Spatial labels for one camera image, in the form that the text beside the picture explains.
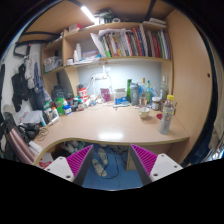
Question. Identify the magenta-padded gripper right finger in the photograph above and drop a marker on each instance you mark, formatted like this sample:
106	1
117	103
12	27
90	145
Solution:
146	160

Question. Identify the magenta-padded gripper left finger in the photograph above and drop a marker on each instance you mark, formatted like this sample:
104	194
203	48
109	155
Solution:
78	160

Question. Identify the yellow-capped clear drink bottle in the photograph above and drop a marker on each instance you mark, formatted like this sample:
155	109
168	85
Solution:
166	116

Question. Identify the grey slipper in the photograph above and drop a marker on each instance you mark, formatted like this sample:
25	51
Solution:
103	156
99	168

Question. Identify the flat round red coaster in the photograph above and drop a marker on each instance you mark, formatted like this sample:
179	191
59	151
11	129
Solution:
159	116

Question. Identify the white-lidded jar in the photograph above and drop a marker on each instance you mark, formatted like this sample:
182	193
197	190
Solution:
155	104

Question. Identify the pink striped chair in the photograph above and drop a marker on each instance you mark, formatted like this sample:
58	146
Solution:
16	143

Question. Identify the grey shaker bottle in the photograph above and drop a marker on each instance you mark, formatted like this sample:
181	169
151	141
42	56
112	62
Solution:
134	95

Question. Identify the slim green glass bottle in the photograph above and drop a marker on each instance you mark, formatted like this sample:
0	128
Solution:
148	93

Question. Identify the red and white canister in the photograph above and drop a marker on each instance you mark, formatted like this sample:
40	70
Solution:
82	93

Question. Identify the yellow-capped blue-label bottle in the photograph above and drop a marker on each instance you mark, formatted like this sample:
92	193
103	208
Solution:
143	91

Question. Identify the blue and white box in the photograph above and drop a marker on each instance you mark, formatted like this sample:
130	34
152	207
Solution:
120	96

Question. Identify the pink pouch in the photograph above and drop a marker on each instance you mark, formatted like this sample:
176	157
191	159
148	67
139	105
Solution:
105	95

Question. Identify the clear glass liquor bottle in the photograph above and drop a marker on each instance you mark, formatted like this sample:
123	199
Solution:
163	90

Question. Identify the tall green bottle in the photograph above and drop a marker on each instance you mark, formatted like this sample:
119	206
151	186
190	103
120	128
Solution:
128	90

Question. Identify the white desk lamp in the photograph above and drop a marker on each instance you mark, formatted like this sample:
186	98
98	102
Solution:
107	78

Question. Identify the hanging dark clothes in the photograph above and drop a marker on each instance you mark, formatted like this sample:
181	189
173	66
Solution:
20	86

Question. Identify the wooden shelf unit with books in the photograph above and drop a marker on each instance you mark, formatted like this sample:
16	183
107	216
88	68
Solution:
133	43

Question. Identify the ceiling tube light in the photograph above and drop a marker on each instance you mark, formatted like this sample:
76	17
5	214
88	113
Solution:
88	14

